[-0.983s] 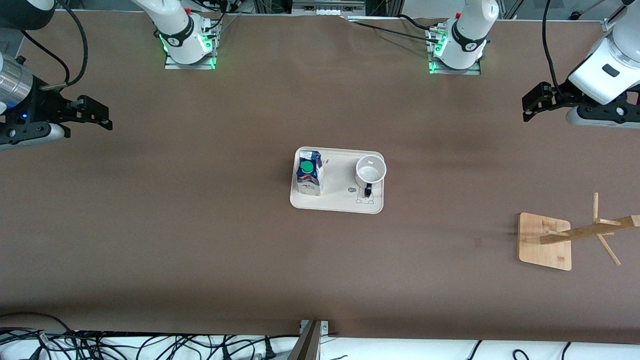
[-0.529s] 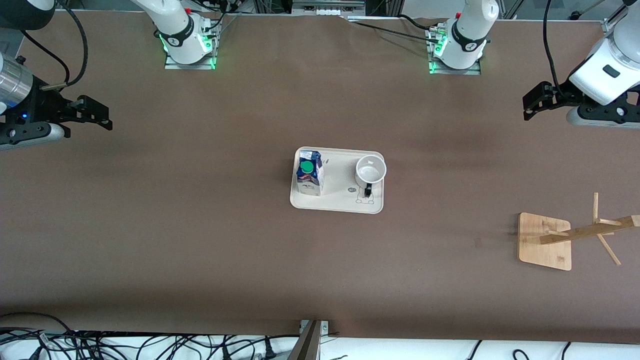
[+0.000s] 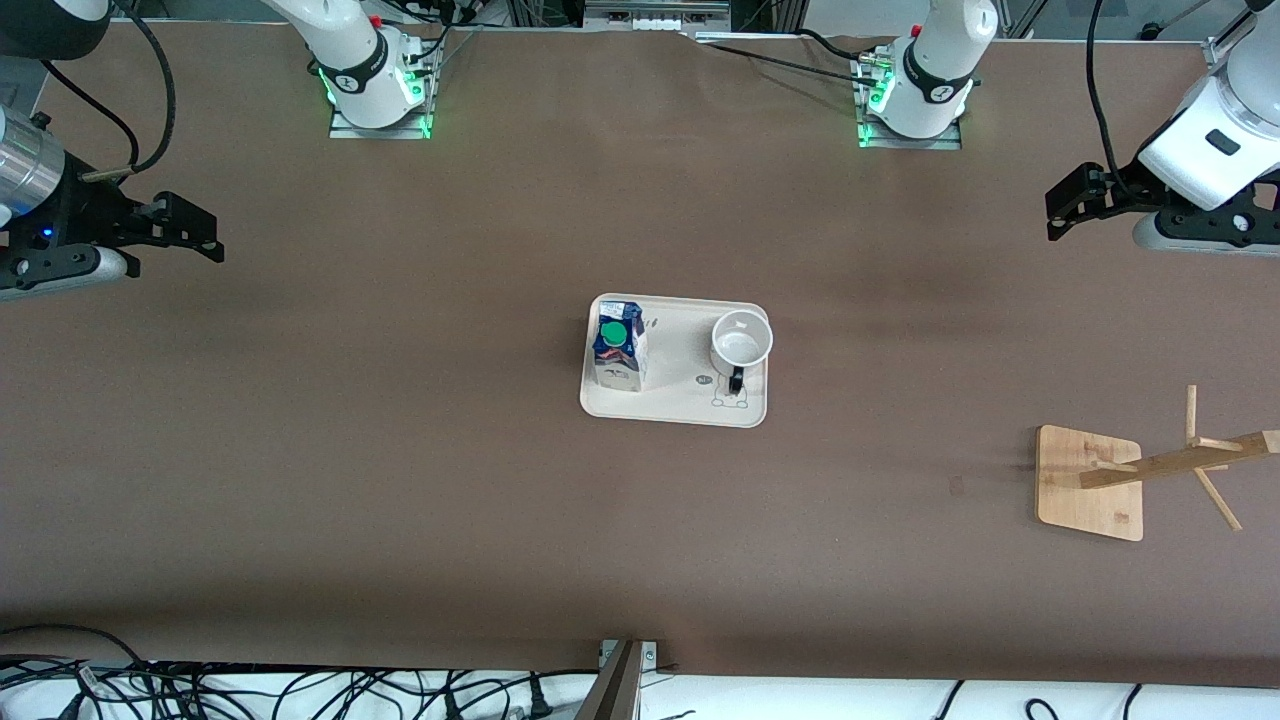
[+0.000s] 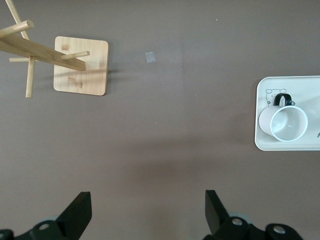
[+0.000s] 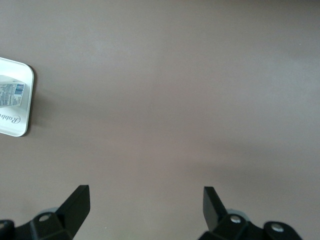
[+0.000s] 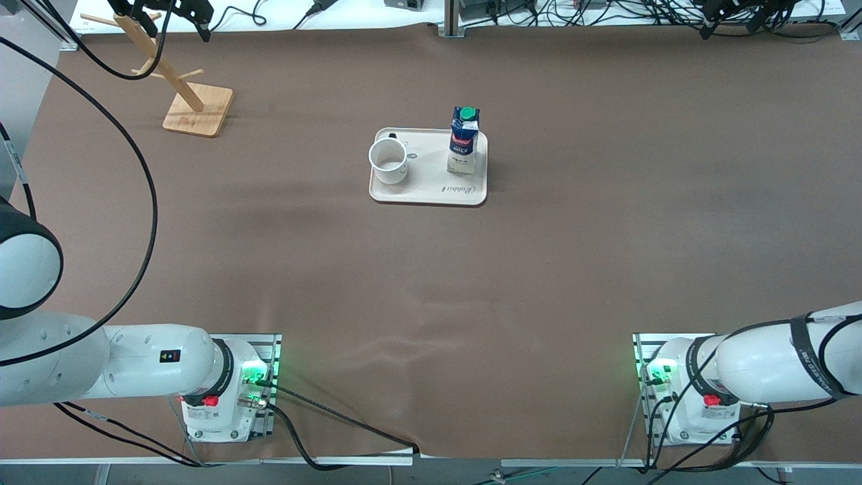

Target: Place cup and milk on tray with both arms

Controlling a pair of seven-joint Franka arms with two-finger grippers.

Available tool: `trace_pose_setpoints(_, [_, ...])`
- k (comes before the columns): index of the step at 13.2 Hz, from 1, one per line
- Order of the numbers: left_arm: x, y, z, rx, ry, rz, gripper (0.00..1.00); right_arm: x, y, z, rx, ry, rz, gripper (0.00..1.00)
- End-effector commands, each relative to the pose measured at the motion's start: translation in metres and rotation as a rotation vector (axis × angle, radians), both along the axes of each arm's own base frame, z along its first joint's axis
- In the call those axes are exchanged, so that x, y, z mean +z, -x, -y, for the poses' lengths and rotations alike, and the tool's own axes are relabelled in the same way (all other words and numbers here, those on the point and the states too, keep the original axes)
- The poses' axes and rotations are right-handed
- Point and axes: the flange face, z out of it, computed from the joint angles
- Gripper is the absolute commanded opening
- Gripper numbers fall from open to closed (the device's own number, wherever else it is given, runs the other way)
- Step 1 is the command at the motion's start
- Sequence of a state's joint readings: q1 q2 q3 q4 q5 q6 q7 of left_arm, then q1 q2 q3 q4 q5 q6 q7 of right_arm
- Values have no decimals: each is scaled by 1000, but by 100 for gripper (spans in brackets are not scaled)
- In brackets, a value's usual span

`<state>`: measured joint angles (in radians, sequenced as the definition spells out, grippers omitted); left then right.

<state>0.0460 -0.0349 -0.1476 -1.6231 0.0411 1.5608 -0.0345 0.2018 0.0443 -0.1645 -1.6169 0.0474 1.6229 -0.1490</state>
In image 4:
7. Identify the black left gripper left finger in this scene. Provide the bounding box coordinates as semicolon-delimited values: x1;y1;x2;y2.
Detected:
29;191;92;240

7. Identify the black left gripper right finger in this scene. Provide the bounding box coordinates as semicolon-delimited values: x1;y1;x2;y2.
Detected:
204;190;251;240

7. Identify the white smiley face mug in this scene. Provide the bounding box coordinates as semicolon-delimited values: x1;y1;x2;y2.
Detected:
258;92;309;143

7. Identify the cream rabbit print tray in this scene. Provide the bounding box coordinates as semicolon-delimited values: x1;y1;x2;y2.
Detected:
254;75;320;152

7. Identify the wooden mug tree stand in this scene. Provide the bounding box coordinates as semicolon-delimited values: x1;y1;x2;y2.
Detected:
0;0;110;99

